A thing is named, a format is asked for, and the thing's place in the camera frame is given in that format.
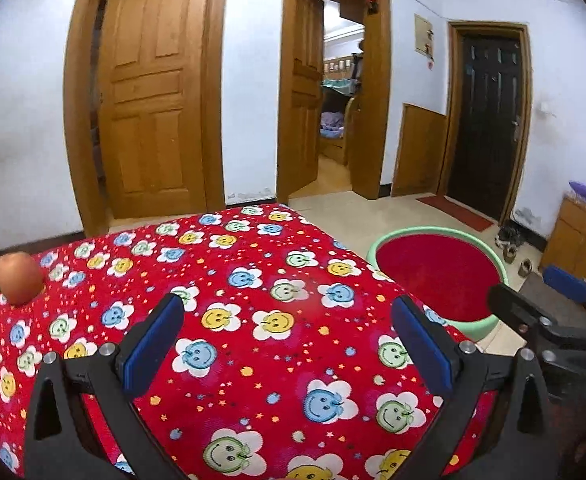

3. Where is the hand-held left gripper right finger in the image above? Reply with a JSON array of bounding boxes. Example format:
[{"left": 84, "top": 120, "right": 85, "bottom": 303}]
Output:
[{"left": 390, "top": 294, "right": 556, "bottom": 480}]

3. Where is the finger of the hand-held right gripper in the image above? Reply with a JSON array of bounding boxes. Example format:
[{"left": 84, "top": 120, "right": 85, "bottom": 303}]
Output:
[
  {"left": 543, "top": 265, "right": 586, "bottom": 307},
  {"left": 488, "top": 284, "right": 576, "bottom": 343}
]

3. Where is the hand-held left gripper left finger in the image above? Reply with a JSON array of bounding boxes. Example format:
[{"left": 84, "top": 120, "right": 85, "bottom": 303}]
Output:
[{"left": 23, "top": 292, "right": 186, "bottom": 480}]

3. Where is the green basin with red inside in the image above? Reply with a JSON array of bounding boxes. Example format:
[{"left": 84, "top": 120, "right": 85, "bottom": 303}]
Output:
[{"left": 367, "top": 226, "right": 510, "bottom": 340}]

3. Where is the wooden cabinet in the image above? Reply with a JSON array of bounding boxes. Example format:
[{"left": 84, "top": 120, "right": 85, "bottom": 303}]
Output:
[{"left": 540, "top": 195, "right": 586, "bottom": 291}]

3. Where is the dark shoe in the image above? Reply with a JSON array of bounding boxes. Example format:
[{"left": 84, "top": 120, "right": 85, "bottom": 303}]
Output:
[{"left": 495, "top": 225, "right": 524, "bottom": 247}]

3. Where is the red door mat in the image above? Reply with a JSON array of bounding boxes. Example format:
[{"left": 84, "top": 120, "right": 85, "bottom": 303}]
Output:
[{"left": 416, "top": 195, "right": 495, "bottom": 232}]

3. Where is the red smiley flower tablecloth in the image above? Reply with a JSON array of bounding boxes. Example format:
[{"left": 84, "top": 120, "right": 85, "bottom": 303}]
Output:
[{"left": 0, "top": 203, "right": 498, "bottom": 480}]

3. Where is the red apple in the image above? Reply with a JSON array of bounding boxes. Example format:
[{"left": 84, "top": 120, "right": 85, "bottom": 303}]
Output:
[{"left": 0, "top": 251, "right": 44, "bottom": 306}]

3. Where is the dark entrance door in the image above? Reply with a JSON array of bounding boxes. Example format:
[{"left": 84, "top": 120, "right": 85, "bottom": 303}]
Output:
[{"left": 438, "top": 21, "right": 532, "bottom": 226}]

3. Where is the closed wooden panel door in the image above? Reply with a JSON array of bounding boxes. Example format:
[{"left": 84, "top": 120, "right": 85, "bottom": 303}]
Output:
[{"left": 63, "top": 0, "right": 231, "bottom": 236}]

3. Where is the wooden bunk bed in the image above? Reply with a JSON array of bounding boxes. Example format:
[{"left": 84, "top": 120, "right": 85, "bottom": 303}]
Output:
[{"left": 320, "top": 55, "right": 361, "bottom": 161}]

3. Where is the open wooden door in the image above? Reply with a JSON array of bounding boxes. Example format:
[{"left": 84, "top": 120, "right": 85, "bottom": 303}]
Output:
[{"left": 277, "top": 0, "right": 392, "bottom": 204}]

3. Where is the wooden wall panel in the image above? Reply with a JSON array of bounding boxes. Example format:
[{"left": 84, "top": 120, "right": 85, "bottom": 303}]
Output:
[{"left": 392, "top": 103, "right": 448, "bottom": 197}]

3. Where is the wall electrical box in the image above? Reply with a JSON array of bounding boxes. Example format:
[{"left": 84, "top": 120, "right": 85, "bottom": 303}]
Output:
[{"left": 414, "top": 13, "right": 434, "bottom": 58}]

